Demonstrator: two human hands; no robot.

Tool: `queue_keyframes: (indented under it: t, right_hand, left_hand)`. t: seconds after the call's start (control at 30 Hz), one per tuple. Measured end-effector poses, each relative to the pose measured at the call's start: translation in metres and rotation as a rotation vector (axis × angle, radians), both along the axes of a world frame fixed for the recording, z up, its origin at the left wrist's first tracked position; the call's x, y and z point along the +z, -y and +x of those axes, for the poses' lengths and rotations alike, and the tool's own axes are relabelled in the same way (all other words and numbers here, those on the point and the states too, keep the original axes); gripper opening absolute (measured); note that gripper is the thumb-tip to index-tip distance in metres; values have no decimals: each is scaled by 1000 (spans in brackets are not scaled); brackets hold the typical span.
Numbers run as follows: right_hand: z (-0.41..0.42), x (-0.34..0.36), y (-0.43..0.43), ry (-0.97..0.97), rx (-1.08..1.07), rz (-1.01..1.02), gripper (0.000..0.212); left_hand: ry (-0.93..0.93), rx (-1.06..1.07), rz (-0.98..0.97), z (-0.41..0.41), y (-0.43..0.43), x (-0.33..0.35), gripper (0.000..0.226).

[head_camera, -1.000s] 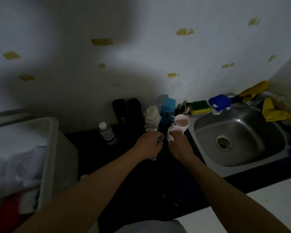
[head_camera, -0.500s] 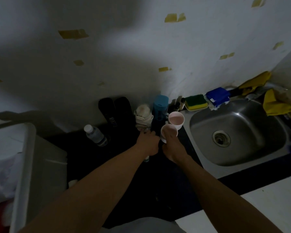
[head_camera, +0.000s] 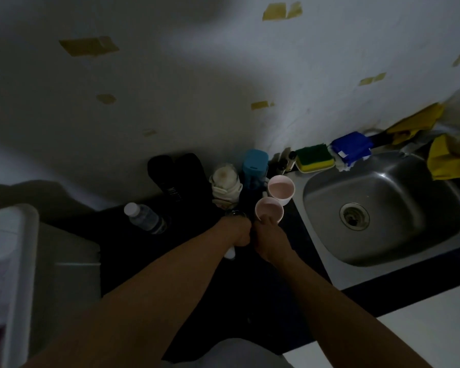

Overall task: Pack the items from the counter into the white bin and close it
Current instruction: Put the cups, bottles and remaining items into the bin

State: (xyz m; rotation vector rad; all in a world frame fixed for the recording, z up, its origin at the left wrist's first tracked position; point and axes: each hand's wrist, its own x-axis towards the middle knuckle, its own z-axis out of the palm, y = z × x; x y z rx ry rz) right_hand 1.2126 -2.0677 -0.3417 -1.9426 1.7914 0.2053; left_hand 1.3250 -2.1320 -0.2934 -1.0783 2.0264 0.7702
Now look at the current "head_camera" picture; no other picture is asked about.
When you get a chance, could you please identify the person's right hand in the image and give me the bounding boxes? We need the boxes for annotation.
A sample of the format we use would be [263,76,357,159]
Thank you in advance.
[251,214,294,265]

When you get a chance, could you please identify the person's left hand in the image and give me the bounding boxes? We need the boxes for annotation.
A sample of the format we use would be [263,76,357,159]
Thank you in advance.
[214,216,254,248]

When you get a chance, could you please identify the white cup pink inside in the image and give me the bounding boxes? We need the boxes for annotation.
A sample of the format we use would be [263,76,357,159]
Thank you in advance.
[267,175,295,206]
[255,198,285,225]

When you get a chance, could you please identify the cream plush covered bottle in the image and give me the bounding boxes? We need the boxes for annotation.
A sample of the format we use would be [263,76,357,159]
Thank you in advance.
[209,163,243,210]

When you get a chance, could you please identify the blue plastic bottle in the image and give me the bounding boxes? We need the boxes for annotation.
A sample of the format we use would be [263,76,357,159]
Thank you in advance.
[242,149,270,190]

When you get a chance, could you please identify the clear bottle white cap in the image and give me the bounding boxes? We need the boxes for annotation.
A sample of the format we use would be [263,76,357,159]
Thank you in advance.
[123,202,168,235]

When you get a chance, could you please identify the white plastic storage bin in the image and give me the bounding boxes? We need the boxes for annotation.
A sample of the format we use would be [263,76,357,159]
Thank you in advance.
[0,204,101,368]

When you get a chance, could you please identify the person's left forearm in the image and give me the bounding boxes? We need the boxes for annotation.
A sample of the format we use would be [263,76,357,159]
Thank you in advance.
[22,225,238,368]

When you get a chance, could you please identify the person's right forearm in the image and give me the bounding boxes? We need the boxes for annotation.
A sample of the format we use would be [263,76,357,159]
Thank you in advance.
[272,250,434,368]

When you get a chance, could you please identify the person's grey shirt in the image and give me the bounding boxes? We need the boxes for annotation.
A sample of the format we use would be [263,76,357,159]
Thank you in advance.
[193,338,294,368]

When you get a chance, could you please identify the black table countertop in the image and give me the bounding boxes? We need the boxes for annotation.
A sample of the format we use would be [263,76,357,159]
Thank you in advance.
[42,176,460,363]

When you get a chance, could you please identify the yellow green sponge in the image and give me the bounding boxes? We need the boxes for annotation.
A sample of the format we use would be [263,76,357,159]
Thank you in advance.
[294,143,335,174]

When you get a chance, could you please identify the white rag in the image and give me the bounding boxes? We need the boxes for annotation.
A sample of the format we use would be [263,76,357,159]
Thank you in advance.
[331,149,371,172]

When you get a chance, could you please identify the blue scouring pad pack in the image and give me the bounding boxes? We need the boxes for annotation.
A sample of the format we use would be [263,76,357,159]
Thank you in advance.
[329,131,374,167]

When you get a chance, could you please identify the steel sink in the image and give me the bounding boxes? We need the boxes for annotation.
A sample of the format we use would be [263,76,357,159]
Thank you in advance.
[291,149,460,291]

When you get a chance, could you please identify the metal faucet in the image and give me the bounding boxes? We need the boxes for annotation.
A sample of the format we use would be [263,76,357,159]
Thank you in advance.
[367,130,434,156]

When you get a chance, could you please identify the yellow rubber gloves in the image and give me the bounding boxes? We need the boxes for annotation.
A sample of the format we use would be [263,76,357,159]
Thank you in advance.
[385,102,460,181]

